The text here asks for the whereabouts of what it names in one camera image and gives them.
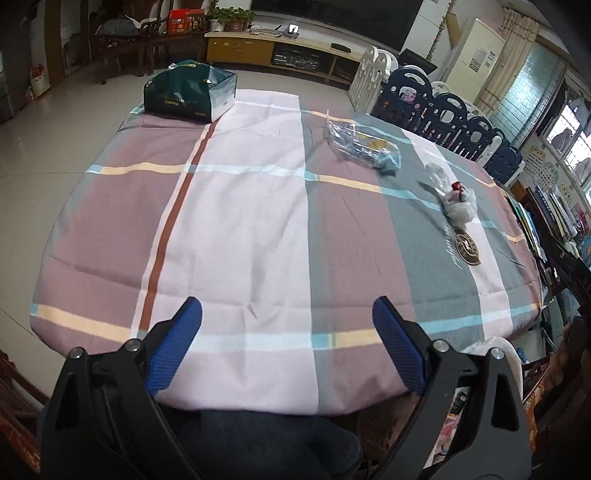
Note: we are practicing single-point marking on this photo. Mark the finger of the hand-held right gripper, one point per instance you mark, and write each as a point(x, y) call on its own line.
point(572, 272)

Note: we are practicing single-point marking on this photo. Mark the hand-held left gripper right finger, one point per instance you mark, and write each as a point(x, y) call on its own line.
point(399, 346)

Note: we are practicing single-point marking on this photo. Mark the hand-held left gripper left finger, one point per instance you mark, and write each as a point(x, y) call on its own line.
point(175, 346)

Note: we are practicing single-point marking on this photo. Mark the white trash bin with liner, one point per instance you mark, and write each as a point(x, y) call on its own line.
point(511, 357)

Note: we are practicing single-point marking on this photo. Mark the person's right forearm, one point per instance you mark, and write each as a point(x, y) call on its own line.
point(575, 364)

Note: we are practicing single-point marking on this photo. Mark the stack of books and papers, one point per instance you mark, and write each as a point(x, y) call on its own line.
point(556, 212)

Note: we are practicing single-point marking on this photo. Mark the row of colourful books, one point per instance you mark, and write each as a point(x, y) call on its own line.
point(526, 221)

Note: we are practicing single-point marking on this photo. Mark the person's dark trousers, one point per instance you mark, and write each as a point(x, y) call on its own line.
point(263, 443)

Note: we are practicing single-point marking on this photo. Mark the clear wrapper with red tag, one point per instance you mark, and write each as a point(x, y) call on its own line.
point(459, 205)

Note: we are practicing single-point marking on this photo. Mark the window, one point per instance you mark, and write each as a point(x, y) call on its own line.
point(570, 138)

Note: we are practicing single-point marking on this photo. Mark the plaid tablecloth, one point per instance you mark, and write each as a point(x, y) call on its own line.
point(254, 230)

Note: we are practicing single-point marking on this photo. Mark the blue face mask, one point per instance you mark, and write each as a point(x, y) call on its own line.
point(390, 164)

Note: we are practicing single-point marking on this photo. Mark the blue white playpen fence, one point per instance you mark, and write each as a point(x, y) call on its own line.
point(443, 110)

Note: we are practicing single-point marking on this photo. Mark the clear plastic package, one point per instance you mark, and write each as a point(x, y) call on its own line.
point(355, 138)

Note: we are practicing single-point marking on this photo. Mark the beige curtain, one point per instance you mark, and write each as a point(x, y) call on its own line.
point(508, 64)

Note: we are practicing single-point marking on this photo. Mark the cream standing air conditioner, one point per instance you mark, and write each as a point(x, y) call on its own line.
point(471, 60)

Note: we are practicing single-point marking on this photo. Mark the dark green gift box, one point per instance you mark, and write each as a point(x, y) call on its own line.
point(180, 92)

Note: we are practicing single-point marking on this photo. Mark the black monitor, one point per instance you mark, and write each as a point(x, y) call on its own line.
point(418, 62)

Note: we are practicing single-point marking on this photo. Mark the green ivy vine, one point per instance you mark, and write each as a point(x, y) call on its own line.
point(441, 32)

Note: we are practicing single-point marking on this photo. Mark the red white bag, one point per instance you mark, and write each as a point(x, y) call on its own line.
point(39, 82)

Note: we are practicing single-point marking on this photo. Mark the dark wooden chair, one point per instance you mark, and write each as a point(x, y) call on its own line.
point(115, 50)
point(157, 44)

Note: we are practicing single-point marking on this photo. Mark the black audio receiver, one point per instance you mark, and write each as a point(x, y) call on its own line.
point(295, 60)

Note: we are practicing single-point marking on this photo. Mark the wooden television cabinet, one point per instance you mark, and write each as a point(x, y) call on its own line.
point(240, 48)

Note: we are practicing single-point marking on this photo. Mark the black set-top box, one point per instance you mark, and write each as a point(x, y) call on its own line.
point(341, 46)

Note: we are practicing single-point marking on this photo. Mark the grey refrigerator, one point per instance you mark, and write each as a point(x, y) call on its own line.
point(14, 78)

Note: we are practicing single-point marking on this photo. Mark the dark bag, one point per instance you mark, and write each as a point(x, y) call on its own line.
point(117, 27)

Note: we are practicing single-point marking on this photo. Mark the red gift box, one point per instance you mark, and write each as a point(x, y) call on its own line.
point(184, 22)

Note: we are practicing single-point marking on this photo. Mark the large black television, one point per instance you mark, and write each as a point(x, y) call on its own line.
point(346, 18)

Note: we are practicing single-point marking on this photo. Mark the potted green plant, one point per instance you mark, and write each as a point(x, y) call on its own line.
point(231, 17)

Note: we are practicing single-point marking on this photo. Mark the small white desk gadget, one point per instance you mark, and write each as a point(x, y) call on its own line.
point(292, 30)

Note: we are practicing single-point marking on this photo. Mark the white chart wall poster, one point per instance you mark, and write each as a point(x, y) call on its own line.
point(542, 166)

